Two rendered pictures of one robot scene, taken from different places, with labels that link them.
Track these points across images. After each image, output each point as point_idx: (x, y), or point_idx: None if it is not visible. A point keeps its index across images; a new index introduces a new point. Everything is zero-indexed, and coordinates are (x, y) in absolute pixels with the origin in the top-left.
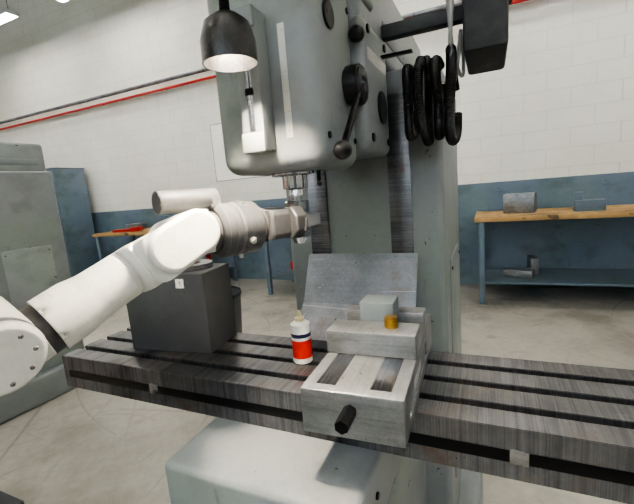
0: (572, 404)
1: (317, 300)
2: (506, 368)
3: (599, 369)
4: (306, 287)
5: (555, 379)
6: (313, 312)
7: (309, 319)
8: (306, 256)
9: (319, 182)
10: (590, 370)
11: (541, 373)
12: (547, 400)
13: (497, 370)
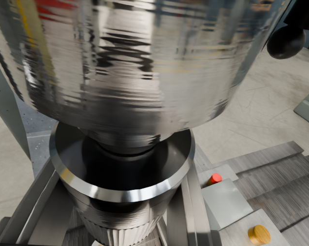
0: (298, 196)
1: (46, 128)
2: (246, 170)
3: (273, 150)
4: (22, 115)
5: (271, 171)
6: (47, 143)
7: (46, 152)
8: (1, 72)
9: (305, 40)
10: (272, 153)
11: (260, 166)
12: (289, 199)
13: (241, 173)
